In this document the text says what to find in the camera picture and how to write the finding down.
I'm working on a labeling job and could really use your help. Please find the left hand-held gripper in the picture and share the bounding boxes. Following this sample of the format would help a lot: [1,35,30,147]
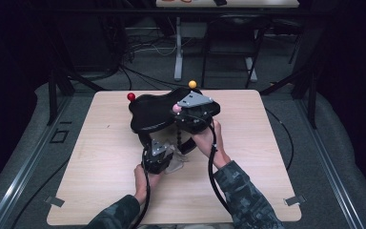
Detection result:
[141,138,174,175]

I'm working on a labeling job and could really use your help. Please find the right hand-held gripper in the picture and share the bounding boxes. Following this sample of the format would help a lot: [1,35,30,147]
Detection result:
[173,91,215,135]

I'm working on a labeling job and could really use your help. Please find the white quilted cloth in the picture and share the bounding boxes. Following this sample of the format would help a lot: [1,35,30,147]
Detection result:
[163,139,189,175]

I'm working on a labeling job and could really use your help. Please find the black wavy tray with base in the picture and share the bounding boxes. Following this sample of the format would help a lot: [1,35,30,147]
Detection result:
[128,87,221,156]

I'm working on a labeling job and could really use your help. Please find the person's left hand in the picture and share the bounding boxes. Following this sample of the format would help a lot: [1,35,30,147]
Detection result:
[133,164,164,205]

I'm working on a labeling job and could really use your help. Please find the person's right hand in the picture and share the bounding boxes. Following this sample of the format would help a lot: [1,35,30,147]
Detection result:
[190,119,232,170]

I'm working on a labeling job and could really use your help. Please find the white table leg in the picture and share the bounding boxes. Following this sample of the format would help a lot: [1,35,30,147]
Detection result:
[244,56,258,83]
[173,16,185,82]

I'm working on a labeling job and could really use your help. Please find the black chair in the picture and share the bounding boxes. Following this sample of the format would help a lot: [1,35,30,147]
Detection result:
[200,14,272,90]

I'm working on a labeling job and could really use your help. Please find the grey tape strip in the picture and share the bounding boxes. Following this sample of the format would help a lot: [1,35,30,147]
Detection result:
[44,196,66,208]
[283,195,307,207]

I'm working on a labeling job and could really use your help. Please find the black metal stand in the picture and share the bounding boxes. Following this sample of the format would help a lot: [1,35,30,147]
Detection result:
[260,63,318,130]
[47,68,108,127]

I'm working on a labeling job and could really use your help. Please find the right hand-held gripper cable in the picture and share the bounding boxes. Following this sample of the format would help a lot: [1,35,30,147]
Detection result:
[206,123,234,215]

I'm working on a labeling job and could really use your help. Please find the tangle of floor cables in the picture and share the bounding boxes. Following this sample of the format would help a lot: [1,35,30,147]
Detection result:
[120,31,179,65]

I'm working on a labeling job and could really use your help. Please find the black floor cable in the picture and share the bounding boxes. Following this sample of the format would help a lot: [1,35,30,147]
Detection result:
[264,107,296,173]
[10,156,71,229]

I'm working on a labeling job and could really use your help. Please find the black horizontal frame bar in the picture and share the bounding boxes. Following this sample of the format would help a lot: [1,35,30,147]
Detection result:
[41,8,335,17]

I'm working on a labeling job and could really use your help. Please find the aluminium floor rail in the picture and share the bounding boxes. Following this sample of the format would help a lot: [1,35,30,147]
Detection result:
[295,94,366,229]
[0,94,74,229]

